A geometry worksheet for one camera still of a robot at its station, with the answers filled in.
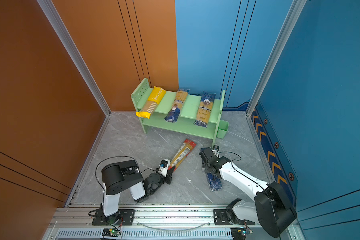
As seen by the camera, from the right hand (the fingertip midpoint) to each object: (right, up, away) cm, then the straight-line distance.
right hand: (211, 166), depth 87 cm
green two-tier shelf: (-15, +31, -5) cm, 34 cm away
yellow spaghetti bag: (-33, +42, +2) cm, 53 cm away
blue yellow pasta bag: (-5, +33, -6) cm, 34 cm away
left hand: (-22, 0, +2) cm, 23 cm away
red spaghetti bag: (-14, +10, +7) cm, 19 cm away
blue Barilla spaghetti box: (+1, -7, -6) cm, 9 cm away
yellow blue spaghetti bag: (-18, +41, 0) cm, 45 cm away
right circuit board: (+10, -27, -16) cm, 33 cm away
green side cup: (+10, +22, +11) cm, 26 cm away
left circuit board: (-50, -27, -16) cm, 59 cm away
